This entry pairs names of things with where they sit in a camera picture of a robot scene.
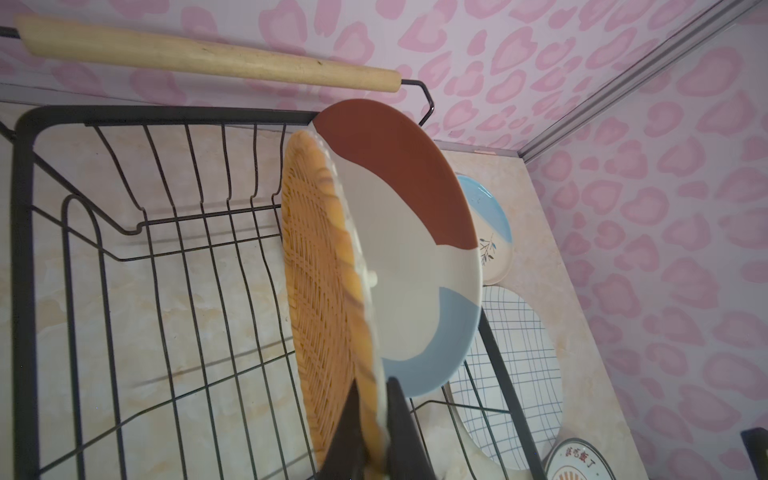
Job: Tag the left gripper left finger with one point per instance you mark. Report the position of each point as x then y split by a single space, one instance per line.
346 457

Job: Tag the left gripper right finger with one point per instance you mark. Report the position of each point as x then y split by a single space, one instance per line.
407 459

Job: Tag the orange woven plate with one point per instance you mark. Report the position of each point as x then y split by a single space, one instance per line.
328 304

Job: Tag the orange sunburst plate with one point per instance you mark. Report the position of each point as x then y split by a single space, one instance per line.
576 459

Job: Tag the large pink blue plate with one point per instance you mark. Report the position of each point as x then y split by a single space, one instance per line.
416 234

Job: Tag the black wire dish rack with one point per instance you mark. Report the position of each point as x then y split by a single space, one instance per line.
150 333

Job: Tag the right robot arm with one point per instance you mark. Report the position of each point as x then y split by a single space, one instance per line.
755 441

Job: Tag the white plaid plate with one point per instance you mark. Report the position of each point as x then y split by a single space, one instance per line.
530 360

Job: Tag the cream blue plate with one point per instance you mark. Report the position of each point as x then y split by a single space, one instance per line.
492 229

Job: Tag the aluminium frame strut right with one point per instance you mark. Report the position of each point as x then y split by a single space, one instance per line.
701 29

